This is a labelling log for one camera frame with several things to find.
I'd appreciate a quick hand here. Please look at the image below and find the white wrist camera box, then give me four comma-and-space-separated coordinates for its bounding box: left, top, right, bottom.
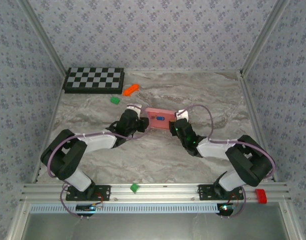
175, 109, 190, 121
126, 104, 143, 117

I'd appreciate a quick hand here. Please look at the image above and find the pink paper box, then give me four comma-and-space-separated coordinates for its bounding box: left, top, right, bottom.
145, 107, 177, 131

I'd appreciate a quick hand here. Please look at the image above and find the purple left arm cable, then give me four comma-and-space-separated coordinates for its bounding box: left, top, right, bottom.
48, 104, 150, 221

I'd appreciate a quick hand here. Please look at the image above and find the orange toy block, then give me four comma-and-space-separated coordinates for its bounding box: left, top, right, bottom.
122, 84, 140, 97

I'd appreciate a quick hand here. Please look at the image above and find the black and white chessboard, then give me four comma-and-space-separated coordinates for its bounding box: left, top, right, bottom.
63, 66, 125, 95

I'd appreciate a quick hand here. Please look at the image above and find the aluminium table edge rail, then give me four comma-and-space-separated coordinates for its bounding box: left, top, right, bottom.
30, 71, 68, 185
238, 71, 279, 183

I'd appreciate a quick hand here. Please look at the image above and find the red plastic block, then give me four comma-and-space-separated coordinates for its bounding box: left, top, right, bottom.
254, 189, 268, 204

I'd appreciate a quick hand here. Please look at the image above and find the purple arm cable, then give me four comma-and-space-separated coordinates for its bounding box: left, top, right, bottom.
177, 104, 276, 221
48, 104, 150, 221

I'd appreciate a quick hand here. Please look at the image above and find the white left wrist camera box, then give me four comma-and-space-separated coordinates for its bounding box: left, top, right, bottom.
126, 104, 143, 117

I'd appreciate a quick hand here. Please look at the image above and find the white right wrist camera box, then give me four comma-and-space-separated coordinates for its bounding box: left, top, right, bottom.
175, 109, 190, 121

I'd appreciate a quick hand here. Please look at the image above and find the aluminium frame leg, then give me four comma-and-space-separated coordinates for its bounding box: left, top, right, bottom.
6, 202, 31, 240
279, 202, 305, 240

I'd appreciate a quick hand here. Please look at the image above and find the slotted grey cable duct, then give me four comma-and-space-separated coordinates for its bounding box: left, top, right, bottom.
29, 202, 225, 214

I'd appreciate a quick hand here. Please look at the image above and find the aluminium corner post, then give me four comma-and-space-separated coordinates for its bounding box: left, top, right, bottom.
239, 0, 291, 76
17, 0, 68, 78

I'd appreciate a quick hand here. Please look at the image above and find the wide aluminium base rail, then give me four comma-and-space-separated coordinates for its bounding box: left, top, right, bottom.
20, 182, 292, 203

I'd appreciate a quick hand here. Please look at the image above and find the grey metal sheet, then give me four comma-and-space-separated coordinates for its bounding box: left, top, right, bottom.
20, 211, 297, 240

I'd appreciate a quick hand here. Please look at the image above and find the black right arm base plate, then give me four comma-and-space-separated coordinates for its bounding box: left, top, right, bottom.
197, 184, 244, 202

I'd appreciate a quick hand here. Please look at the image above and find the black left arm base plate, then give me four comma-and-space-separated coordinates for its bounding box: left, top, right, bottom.
65, 184, 111, 202

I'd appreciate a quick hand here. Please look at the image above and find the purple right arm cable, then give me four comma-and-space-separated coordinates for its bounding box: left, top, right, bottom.
177, 104, 276, 221

